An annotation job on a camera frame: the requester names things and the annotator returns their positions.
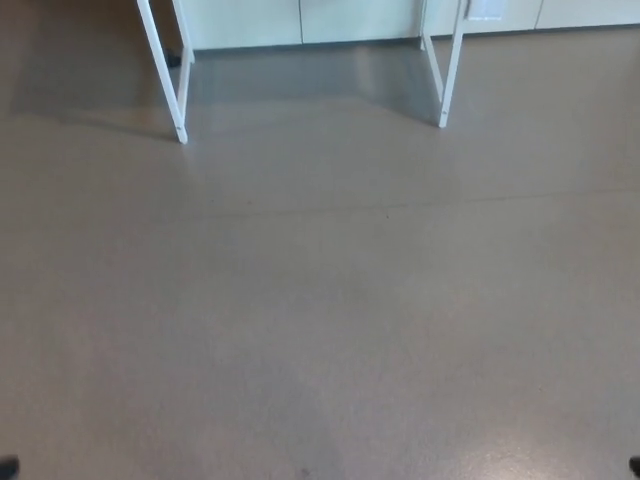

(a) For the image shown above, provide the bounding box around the white cabinet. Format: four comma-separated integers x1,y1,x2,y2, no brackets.
185,0,640,52

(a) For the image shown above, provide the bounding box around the white desk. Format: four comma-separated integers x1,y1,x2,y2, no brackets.
135,0,472,146

